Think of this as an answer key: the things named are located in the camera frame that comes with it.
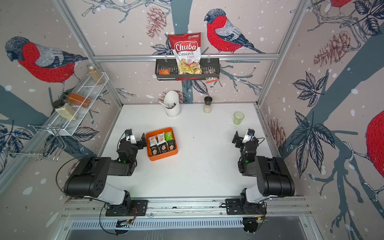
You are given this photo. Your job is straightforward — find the orange storage box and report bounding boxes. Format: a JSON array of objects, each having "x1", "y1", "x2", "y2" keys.
[{"x1": 145, "y1": 128, "x2": 179, "y2": 162}]

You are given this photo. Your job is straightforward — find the white drycake cookie packet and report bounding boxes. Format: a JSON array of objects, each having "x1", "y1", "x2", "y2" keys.
[{"x1": 157, "y1": 133, "x2": 166, "y2": 145}]

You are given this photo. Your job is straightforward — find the green cookie packet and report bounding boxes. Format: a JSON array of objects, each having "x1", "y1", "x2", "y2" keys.
[{"x1": 164, "y1": 131, "x2": 174, "y2": 142}]

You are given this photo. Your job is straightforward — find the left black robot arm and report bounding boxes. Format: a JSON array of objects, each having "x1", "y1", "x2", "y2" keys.
[{"x1": 61, "y1": 134, "x2": 147, "y2": 216}]

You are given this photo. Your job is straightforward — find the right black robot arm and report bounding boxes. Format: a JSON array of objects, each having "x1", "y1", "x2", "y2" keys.
[{"x1": 229, "y1": 129, "x2": 295, "y2": 215}]

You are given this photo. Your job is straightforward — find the black cookie packet left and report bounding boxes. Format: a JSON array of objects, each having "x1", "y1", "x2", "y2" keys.
[{"x1": 150, "y1": 145, "x2": 161, "y2": 157}]

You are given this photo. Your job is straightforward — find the black cookie packet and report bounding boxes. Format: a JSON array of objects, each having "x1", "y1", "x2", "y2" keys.
[
  {"x1": 150, "y1": 145, "x2": 161, "y2": 157},
  {"x1": 159, "y1": 142, "x2": 168, "y2": 154},
  {"x1": 167, "y1": 140, "x2": 177, "y2": 151}
]

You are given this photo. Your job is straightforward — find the green translucent cup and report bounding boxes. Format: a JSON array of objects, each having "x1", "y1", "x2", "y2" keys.
[{"x1": 233, "y1": 112, "x2": 245, "y2": 125}]

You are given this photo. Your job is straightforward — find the black cookie packet middle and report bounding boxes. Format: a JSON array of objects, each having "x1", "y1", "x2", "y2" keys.
[{"x1": 159, "y1": 142, "x2": 168, "y2": 154}]

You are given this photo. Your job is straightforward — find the black cookie packet right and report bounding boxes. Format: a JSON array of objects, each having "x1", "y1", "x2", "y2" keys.
[{"x1": 167, "y1": 140, "x2": 177, "y2": 151}]

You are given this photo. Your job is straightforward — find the glass spice jar black lid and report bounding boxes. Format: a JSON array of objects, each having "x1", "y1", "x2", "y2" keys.
[{"x1": 204, "y1": 96, "x2": 213, "y2": 114}]

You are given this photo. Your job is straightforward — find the white utensil holder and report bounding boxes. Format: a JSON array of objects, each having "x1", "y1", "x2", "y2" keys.
[{"x1": 159, "y1": 91, "x2": 181, "y2": 118}]

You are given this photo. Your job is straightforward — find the pale yellow block jar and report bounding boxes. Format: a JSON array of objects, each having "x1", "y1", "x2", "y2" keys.
[{"x1": 55, "y1": 103, "x2": 78, "y2": 122}]

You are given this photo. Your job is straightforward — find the orange sauce bottle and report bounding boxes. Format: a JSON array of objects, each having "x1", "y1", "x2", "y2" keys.
[{"x1": 65, "y1": 93, "x2": 91, "y2": 109}]

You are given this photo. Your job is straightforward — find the grain filled glass jar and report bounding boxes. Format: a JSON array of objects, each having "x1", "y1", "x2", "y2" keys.
[{"x1": 88, "y1": 64, "x2": 105, "y2": 85}]

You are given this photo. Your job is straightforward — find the red Chuba chips bag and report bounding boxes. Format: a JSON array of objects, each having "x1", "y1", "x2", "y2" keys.
[{"x1": 168, "y1": 33, "x2": 203, "y2": 75}]

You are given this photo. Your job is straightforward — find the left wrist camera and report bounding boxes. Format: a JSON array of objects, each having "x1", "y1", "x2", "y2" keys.
[{"x1": 125, "y1": 129, "x2": 137, "y2": 145}]

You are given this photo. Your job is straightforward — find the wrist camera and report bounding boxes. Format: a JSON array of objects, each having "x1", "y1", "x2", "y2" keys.
[
  {"x1": 125, "y1": 129, "x2": 137, "y2": 145},
  {"x1": 242, "y1": 129, "x2": 255, "y2": 144}
]

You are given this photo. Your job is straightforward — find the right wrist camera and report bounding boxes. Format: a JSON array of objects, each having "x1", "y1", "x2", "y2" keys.
[{"x1": 242, "y1": 129, "x2": 255, "y2": 144}]

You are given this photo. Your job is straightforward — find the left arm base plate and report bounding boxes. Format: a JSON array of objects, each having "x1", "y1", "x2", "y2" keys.
[{"x1": 106, "y1": 200, "x2": 149, "y2": 217}]

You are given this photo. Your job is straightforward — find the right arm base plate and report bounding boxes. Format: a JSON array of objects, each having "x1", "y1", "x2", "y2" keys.
[{"x1": 221, "y1": 199, "x2": 267, "y2": 216}]

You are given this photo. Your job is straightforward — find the white wire wall shelf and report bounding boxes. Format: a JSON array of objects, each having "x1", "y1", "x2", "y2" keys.
[{"x1": 47, "y1": 72, "x2": 110, "y2": 136}]

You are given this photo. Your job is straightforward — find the black hanging wire basket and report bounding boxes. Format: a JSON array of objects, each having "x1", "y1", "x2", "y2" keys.
[{"x1": 155, "y1": 58, "x2": 220, "y2": 81}]

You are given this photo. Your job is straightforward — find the metal wire rack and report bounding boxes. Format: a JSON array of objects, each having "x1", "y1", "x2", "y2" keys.
[{"x1": 1, "y1": 125, "x2": 67, "y2": 162}]

